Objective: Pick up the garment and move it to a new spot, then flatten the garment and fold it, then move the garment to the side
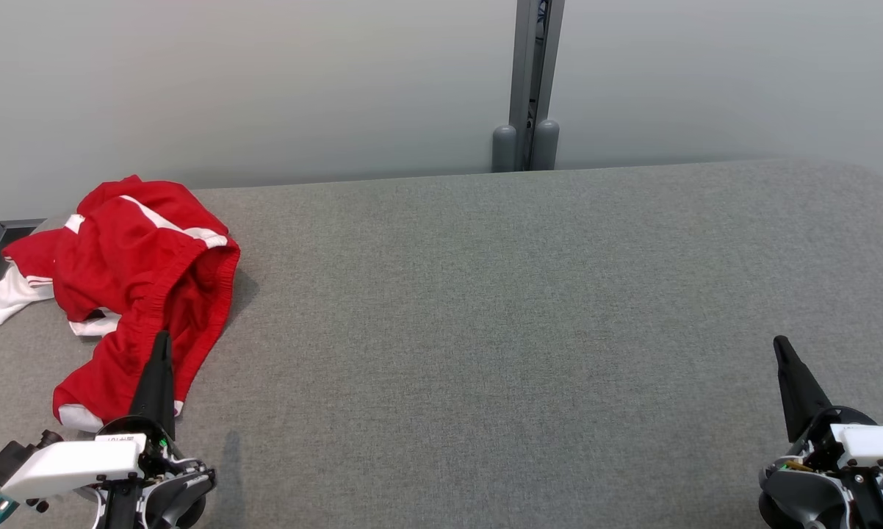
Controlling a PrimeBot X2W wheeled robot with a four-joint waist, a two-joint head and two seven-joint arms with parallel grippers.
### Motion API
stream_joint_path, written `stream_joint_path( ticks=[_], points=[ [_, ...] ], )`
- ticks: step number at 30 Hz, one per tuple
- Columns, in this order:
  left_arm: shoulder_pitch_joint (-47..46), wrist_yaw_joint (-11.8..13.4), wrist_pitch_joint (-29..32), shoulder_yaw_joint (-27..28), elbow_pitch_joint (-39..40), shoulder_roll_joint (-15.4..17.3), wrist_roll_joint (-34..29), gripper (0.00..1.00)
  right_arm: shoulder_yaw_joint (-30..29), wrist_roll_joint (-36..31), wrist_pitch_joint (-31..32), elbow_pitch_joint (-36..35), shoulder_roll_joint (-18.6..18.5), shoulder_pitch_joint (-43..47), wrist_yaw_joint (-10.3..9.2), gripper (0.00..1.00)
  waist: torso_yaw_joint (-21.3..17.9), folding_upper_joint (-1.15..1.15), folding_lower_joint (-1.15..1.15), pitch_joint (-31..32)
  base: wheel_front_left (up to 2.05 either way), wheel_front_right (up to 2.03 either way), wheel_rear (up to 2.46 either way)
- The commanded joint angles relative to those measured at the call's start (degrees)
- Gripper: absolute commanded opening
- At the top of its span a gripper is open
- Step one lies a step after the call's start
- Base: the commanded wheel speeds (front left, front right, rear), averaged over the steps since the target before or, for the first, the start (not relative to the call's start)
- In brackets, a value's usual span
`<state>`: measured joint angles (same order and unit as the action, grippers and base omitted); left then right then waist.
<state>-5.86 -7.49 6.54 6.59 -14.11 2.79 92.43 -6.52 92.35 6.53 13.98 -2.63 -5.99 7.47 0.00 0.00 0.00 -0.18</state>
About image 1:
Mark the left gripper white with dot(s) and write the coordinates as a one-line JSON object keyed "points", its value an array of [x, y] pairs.
{"points": [[74, 463]]}

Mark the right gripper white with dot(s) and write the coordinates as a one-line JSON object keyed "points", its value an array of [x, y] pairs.
{"points": [[875, 444]]}

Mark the red shorts white stripe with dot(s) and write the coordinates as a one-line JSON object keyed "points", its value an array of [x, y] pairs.
{"points": [[155, 257]]}

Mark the red shirt white sleeves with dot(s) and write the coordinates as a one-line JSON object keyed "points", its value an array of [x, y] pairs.
{"points": [[8, 297]]}

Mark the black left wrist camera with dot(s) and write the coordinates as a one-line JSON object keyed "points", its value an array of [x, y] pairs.
{"points": [[12, 459]]}

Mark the grey cylinder post foot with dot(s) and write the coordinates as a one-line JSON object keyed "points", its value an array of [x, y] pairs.
{"points": [[504, 150], [546, 147]]}

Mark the grey metal post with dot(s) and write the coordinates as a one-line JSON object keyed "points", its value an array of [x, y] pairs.
{"points": [[522, 66]]}

